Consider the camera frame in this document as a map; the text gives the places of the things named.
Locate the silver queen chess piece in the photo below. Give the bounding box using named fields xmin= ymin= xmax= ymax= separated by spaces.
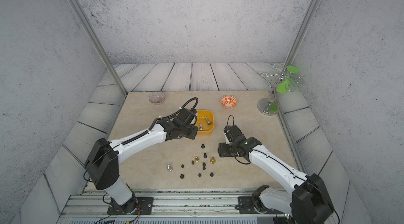
xmin=205 ymin=116 xmax=212 ymax=126

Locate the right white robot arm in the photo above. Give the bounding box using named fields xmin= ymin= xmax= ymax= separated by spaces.
xmin=218 ymin=137 xmax=336 ymax=224

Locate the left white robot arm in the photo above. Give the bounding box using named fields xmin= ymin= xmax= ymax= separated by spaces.
xmin=85 ymin=118 xmax=198 ymax=210

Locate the yellow plastic storage box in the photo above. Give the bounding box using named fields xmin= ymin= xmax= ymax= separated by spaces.
xmin=195 ymin=110 xmax=215 ymax=136

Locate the small clear glass bowl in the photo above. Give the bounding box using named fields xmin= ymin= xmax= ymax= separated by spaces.
xmin=149 ymin=92 xmax=166 ymax=105

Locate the orange patterned ceramic bowl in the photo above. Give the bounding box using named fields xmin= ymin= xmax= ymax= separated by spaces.
xmin=221 ymin=95 xmax=238 ymax=109

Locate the green cup on stand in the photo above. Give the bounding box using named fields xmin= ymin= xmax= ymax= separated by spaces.
xmin=276 ymin=65 xmax=301 ymax=93

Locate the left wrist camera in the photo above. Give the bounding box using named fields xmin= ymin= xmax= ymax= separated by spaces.
xmin=177 ymin=108 xmax=197 ymax=125

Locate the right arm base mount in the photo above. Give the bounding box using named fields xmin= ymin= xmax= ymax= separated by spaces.
xmin=234 ymin=185 xmax=281 ymax=215

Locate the aluminium rail frame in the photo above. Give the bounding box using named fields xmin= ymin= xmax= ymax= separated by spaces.
xmin=57 ymin=187 xmax=296 ymax=224

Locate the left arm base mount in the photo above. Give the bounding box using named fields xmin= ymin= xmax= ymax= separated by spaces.
xmin=107 ymin=195 xmax=154 ymax=215

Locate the right aluminium corner post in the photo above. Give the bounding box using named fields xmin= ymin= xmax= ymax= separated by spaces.
xmin=282 ymin=0 xmax=320 ymax=72

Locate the aluminium corner post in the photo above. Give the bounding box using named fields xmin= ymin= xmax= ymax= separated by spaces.
xmin=282 ymin=0 xmax=320 ymax=72
xmin=67 ymin=0 xmax=128 ymax=98

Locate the left aluminium corner post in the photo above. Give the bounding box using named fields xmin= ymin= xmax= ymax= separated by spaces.
xmin=67 ymin=0 xmax=128 ymax=98

